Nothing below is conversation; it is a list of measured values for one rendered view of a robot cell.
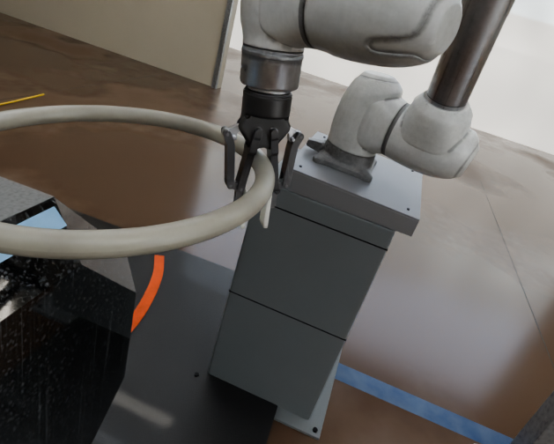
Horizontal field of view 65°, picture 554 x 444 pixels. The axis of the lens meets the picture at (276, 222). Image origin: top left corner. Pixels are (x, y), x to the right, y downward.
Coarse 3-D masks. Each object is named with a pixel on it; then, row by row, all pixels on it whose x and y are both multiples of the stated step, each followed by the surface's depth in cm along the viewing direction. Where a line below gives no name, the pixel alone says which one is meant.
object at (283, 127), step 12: (252, 96) 63; (264, 96) 62; (276, 96) 62; (288, 96) 64; (252, 108) 63; (264, 108) 63; (276, 108) 63; (288, 108) 65; (240, 120) 66; (252, 120) 66; (264, 120) 66; (276, 120) 67; (288, 120) 67; (240, 132) 68; (252, 132) 66; (264, 132) 67; (264, 144) 68
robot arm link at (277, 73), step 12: (252, 48) 59; (252, 60) 60; (264, 60) 59; (276, 60) 59; (288, 60) 59; (300, 60) 61; (240, 72) 64; (252, 72) 60; (264, 72) 60; (276, 72) 60; (288, 72) 60; (252, 84) 61; (264, 84) 60; (276, 84) 60; (288, 84) 61
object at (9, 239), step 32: (0, 128) 69; (192, 128) 81; (256, 160) 68; (256, 192) 56; (0, 224) 42; (160, 224) 46; (192, 224) 47; (224, 224) 50; (32, 256) 42; (64, 256) 42; (96, 256) 43; (128, 256) 45
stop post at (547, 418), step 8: (552, 392) 138; (552, 400) 136; (544, 408) 139; (552, 408) 135; (536, 416) 141; (544, 416) 138; (552, 416) 134; (528, 424) 144; (536, 424) 140; (544, 424) 136; (552, 424) 134; (520, 432) 147; (528, 432) 142; (536, 432) 139; (544, 432) 136; (552, 432) 135; (520, 440) 145; (528, 440) 141; (536, 440) 138; (544, 440) 137; (552, 440) 136
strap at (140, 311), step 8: (160, 256) 209; (160, 264) 203; (160, 272) 198; (152, 280) 192; (160, 280) 194; (152, 288) 188; (144, 296) 182; (152, 296) 183; (144, 304) 178; (136, 312) 173; (144, 312) 174; (136, 320) 169
